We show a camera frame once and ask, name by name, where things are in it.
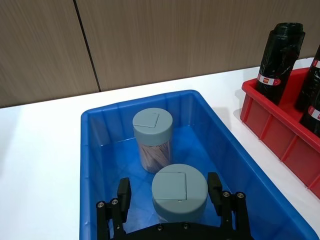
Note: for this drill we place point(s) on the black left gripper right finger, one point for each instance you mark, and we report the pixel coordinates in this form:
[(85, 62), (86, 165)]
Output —
[(215, 192)]

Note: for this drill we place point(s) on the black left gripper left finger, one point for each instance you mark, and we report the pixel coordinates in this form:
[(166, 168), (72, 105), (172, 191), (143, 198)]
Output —
[(123, 200)]

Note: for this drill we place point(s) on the red plastic bin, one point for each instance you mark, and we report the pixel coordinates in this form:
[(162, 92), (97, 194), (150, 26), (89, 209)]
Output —
[(280, 135)]

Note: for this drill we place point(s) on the blue plastic bin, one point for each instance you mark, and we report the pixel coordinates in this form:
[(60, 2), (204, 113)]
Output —
[(225, 155)]

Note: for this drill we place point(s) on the clear jar with grey lid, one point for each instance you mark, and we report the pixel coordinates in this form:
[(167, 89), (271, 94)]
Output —
[(153, 130), (178, 195)]

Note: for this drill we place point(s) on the black garbage bag roll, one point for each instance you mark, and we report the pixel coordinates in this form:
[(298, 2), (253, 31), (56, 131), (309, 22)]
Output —
[(312, 120), (280, 62), (310, 85)]

